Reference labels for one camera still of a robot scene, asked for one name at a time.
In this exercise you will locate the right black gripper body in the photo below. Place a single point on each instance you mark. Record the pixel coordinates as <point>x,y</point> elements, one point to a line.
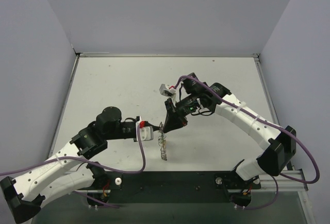
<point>170,109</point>

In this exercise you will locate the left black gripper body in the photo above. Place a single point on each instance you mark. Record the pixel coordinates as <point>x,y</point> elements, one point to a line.
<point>137,129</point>

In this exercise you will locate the metal disc keyring holder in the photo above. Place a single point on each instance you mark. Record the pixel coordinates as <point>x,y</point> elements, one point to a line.
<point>162,143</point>

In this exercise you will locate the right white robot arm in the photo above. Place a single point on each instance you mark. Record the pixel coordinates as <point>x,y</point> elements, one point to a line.
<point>277,143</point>

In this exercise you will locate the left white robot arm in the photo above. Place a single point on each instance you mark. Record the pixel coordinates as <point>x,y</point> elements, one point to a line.
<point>28,190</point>

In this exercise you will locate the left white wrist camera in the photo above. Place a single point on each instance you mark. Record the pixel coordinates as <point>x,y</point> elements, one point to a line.
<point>145,129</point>

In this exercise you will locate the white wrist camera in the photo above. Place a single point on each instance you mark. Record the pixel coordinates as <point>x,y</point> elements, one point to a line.
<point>168,91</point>
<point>145,129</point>

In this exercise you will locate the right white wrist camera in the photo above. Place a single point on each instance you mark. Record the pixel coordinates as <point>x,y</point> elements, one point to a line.
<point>168,91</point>

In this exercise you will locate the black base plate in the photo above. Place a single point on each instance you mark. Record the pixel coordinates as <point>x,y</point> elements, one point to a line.
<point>168,187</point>

